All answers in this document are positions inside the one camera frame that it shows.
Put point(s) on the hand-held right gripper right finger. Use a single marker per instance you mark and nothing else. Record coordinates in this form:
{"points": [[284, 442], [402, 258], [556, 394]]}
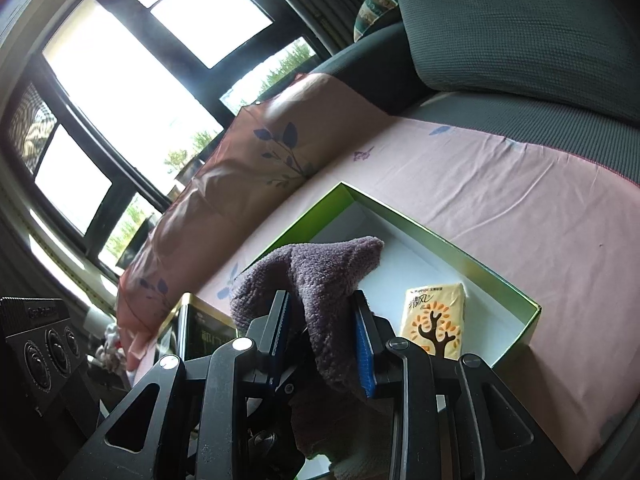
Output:
{"points": [[362, 355]]}

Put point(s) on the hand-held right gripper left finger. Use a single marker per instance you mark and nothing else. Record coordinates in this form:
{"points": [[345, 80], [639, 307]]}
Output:
{"points": [[282, 325]]}

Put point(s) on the purple towel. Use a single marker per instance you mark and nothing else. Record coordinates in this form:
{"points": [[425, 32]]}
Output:
{"points": [[320, 280]]}

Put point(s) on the small yellow tissue pack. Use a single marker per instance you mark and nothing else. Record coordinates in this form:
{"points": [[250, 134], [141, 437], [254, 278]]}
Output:
{"points": [[432, 320]]}

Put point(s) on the green cardboard box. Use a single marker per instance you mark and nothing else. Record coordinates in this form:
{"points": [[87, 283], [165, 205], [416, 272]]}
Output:
{"points": [[430, 255]]}

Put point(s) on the pile of clothes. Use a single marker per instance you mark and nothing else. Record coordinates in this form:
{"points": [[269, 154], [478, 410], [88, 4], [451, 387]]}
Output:
{"points": [[110, 350]]}

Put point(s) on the black tea box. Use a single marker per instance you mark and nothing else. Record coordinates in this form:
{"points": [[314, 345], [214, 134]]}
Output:
{"points": [[205, 340]]}

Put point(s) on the pink floral pillow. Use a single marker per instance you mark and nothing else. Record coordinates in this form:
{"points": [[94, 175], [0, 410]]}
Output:
{"points": [[240, 175]]}

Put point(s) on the dark framed window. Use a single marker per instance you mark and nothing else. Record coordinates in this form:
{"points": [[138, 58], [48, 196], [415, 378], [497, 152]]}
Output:
{"points": [[125, 85]]}

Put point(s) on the grey curtain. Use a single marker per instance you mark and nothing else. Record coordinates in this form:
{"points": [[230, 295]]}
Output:
{"points": [[340, 5]]}

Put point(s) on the patterned green pillow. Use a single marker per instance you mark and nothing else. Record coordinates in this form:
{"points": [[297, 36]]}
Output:
{"points": [[375, 10]]}

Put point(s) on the grey textured cushion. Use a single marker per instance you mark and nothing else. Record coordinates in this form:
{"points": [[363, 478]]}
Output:
{"points": [[500, 25]]}

